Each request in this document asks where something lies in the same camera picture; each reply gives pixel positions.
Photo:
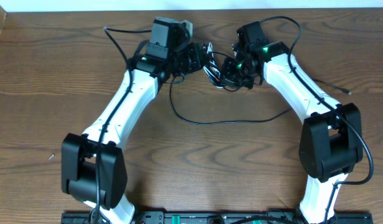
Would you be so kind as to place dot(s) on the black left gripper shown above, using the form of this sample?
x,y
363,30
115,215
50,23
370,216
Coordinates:
x,y
193,51

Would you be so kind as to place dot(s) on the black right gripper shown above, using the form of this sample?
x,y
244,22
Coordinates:
x,y
227,75

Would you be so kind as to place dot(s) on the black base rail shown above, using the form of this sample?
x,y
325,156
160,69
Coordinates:
x,y
272,216

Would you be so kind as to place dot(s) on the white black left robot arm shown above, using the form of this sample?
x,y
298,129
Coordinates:
x,y
93,167

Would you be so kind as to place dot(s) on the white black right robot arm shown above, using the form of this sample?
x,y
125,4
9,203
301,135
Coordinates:
x,y
329,145

